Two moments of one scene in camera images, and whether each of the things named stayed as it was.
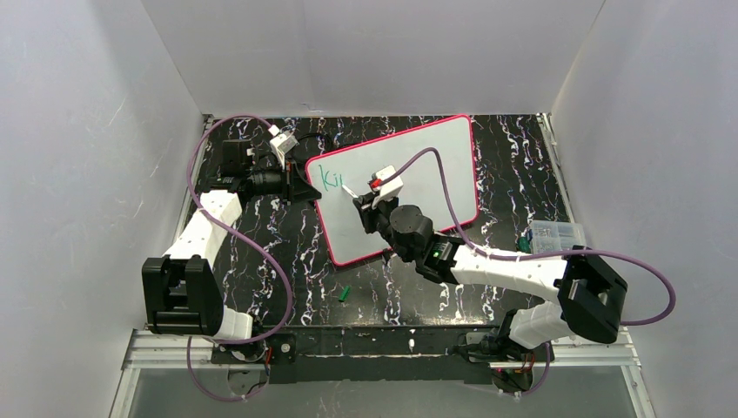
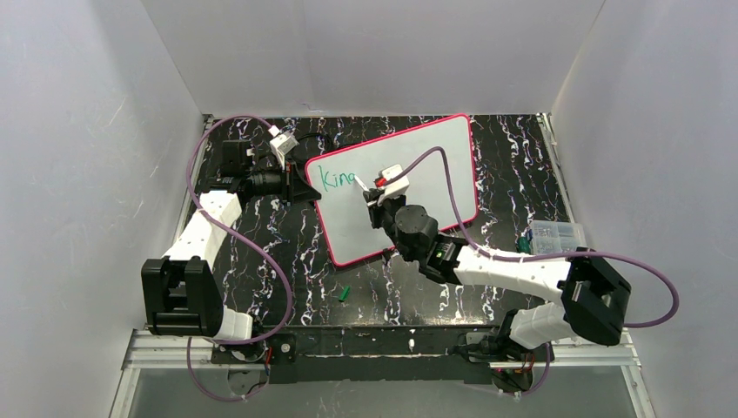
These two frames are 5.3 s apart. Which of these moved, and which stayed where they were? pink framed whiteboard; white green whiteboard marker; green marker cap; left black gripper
Moved: white green whiteboard marker
Stayed: pink framed whiteboard; green marker cap; left black gripper
